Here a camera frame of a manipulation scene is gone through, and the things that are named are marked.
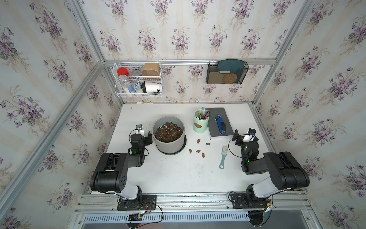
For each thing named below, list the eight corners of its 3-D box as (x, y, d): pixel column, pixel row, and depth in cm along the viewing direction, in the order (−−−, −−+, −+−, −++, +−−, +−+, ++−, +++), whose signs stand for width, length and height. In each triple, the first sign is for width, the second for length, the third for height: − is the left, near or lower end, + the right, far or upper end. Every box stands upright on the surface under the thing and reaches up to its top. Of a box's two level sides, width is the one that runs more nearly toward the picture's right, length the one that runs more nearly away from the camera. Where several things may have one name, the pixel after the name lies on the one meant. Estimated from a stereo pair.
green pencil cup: (193, 133, 102) (194, 120, 90) (192, 121, 109) (194, 107, 97) (207, 133, 102) (210, 120, 90) (206, 121, 109) (208, 108, 98)
